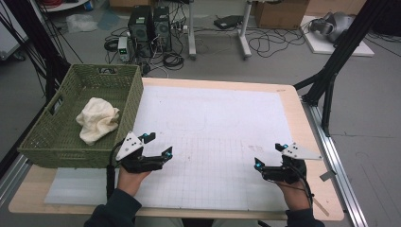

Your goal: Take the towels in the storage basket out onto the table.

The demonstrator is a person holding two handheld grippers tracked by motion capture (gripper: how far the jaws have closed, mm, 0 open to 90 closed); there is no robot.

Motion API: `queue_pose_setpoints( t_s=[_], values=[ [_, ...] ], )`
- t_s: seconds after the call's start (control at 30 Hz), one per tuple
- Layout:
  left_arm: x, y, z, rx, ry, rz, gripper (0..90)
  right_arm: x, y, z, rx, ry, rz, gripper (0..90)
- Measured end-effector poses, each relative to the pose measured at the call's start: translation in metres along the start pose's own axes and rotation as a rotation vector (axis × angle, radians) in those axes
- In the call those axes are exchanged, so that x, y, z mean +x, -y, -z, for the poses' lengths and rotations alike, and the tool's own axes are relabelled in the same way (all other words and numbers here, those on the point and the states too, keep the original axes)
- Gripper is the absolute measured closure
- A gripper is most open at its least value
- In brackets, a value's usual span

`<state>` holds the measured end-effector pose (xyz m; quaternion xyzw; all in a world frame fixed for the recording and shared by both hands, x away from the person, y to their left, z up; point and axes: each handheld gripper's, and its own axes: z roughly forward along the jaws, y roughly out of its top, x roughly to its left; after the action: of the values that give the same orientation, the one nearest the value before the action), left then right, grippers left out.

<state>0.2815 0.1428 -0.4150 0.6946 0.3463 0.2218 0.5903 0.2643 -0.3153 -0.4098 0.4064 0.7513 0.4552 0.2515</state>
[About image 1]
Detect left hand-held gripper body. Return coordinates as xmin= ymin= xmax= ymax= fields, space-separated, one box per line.
xmin=114 ymin=131 xmax=166 ymax=174

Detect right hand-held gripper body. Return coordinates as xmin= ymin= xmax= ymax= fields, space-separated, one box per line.
xmin=260 ymin=142 xmax=323 ymax=185

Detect cream cloth towel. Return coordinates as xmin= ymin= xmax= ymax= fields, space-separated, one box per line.
xmin=75 ymin=96 xmax=121 ymax=147

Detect green woven basket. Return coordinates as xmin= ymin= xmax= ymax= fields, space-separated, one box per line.
xmin=17 ymin=63 xmax=145 ymax=169

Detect person's left hand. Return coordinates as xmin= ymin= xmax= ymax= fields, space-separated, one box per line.
xmin=116 ymin=165 xmax=152 ymax=198

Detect person's right hand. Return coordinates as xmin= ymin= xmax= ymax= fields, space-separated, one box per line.
xmin=275 ymin=180 xmax=312 ymax=212

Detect grey tape piece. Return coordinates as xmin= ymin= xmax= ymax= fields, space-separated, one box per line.
xmin=319 ymin=169 xmax=338 ymax=183

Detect thin wooden stick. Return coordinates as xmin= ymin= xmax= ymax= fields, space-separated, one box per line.
xmin=311 ymin=197 xmax=331 ymax=218

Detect white grid mat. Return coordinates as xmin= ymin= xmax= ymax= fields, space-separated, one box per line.
xmin=44 ymin=84 xmax=299 ymax=212

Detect white power supply box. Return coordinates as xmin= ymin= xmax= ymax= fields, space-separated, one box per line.
xmin=116 ymin=35 xmax=131 ymax=63

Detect black computer tower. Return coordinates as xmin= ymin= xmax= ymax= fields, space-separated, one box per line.
xmin=127 ymin=5 xmax=154 ymax=59
xmin=152 ymin=6 xmax=173 ymax=53

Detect white board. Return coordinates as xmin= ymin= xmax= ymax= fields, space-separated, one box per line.
xmin=300 ymin=14 xmax=375 ymax=58

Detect white desk leg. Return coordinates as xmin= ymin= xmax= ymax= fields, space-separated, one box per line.
xmin=186 ymin=0 xmax=198 ymax=61
xmin=237 ymin=0 xmax=253 ymax=60

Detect grey headset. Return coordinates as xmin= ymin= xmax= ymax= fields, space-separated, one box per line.
xmin=308 ymin=11 xmax=357 ymax=44

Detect cardboard box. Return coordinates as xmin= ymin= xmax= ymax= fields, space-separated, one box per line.
xmin=253 ymin=0 xmax=310 ymax=30

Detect clear plastic bag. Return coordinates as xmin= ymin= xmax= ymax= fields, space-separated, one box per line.
xmin=65 ymin=13 xmax=99 ymax=33

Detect black flat device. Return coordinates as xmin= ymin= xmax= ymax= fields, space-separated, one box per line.
xmin=213 ymin=14 xmax=244 ymax=30

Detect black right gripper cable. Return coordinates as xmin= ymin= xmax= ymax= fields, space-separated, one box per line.
xmin=291 ymin=164 xmax=315 ymax=207

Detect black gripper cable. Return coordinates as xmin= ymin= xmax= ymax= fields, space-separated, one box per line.
xmin=291 ymin=164 xmax=315 ymax=207
xmin=105 ymin=140 xmax=126 ymax=201

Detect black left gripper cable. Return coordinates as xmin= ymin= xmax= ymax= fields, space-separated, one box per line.
xmin=105 ymin=140 xmax=126 ymax=201

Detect aluminium rail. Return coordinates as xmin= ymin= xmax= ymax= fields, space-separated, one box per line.
xmin=302 ymin=99 xmax=369 ymax=227
xmin=0 ymin=153 xmax=32 ymax=207

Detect coiled black cable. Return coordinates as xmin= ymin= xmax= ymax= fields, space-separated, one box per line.
xmin=161 ymin=51 xmax=185 ymax=72

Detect loose black floor cables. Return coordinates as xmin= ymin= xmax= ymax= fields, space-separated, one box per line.
xmin=247 ymin=26 xmax=305 ymax=59

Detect black metal frame stand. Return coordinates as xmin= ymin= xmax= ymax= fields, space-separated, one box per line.
xmin=292 ymin=0 xmax=390 ymax=137

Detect black stand with cables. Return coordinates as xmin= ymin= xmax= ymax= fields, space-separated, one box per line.
xmin=0 ymin=0 xmax=72 ymax=103

